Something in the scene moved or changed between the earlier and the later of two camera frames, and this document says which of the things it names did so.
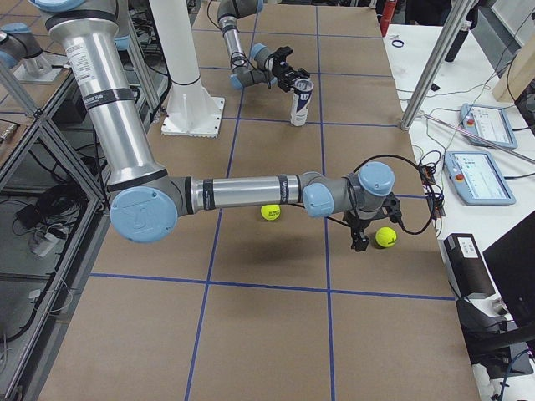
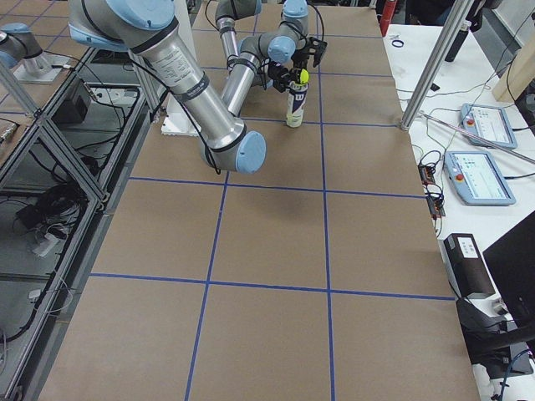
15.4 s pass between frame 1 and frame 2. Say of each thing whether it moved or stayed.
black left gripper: stayed
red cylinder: stayed
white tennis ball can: moved
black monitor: stayed
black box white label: stayed
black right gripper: moved
